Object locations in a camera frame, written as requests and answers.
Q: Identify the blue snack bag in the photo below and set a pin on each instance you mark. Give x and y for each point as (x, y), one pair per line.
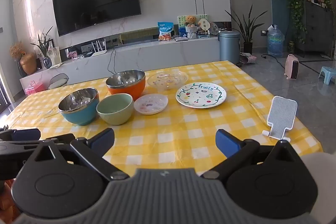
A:
(165, 32)

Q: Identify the dark grey sideboard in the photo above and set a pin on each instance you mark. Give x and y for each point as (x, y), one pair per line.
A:
(315, 29)

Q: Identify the light blue plastic stool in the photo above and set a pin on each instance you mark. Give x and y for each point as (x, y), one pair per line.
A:
(327, 74)

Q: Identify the brown teddy bear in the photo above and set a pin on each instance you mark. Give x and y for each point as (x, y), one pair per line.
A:
(190, 20)

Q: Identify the potted snake plant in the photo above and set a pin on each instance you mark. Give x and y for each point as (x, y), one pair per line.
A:
(247, 37)

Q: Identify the pink storage box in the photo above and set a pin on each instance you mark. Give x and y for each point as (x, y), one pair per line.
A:
(34, 88)

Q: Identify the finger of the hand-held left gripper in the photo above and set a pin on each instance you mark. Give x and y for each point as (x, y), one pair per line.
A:
(26, 134)
(18, 146)

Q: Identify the pink space heater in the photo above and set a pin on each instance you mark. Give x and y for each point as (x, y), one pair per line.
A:
(292, 67)

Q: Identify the orange steel bowl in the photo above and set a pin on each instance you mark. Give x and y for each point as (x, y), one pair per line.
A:
(126, 88)

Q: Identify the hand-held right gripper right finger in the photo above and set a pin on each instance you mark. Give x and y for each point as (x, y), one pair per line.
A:
(226, 140)

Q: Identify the white router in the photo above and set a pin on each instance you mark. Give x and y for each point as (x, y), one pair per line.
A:
(99, 52)

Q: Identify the white television cabinet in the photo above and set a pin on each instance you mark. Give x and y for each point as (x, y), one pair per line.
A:
(157, 56)

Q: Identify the patterned fabric bag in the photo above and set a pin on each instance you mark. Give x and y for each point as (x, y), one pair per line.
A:
(248, 58)

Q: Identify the white fruit-print plate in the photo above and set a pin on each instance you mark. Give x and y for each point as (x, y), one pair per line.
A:
(200, 95)

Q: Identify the clear glass plate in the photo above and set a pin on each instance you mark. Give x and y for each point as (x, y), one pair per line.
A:
(168, 80)

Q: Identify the blue water jug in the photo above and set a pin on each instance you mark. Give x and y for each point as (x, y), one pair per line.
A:
(275, 43)

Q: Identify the green picture board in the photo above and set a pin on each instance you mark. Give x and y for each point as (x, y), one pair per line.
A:
(203, 20)

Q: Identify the plant in blue vase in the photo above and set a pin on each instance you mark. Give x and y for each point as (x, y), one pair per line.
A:
(46, 56)

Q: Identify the black wall television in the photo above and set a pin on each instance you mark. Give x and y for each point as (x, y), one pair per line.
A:
(97, 1)

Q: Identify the white phone stand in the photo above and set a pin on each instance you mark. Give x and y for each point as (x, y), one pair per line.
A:
(282, 113)

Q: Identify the trailing green pothos plant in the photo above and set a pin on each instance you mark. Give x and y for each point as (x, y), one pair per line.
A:
(296, 6)

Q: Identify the blue-grey trash can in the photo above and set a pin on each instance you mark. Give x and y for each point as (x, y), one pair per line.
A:
(229, 48)

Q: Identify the small white patterned plate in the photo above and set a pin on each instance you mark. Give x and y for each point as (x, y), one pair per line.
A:
(151, 104)

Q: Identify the yellow checked tablecloth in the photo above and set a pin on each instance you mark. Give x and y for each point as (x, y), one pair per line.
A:
(170, 132)

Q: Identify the green ceramic bowl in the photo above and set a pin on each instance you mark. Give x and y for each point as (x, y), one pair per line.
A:
(115, 112)

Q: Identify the blue steel bowl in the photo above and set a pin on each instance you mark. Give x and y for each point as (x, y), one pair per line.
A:
(78, 111)

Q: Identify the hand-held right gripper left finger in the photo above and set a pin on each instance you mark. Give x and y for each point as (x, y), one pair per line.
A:
(103, 140)

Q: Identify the brown round vase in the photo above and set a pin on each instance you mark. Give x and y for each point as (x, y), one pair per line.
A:
(28, 64)

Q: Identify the dried flower bunch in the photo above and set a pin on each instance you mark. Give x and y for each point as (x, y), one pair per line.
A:
(17, 50)

